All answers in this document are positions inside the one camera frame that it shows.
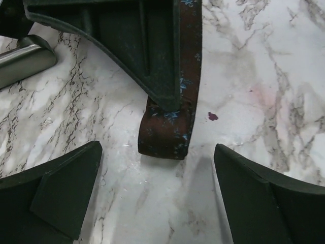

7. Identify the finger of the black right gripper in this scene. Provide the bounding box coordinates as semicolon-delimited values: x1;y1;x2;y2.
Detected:
23;1;180;111

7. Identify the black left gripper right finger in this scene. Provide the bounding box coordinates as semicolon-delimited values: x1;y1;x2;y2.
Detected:
214;144;324;243

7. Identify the dark brown blue floral tie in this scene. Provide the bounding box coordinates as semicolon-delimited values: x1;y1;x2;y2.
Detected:
138;1;202;160

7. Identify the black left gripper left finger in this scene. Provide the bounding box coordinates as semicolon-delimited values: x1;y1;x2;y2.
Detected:
1;141;103;243

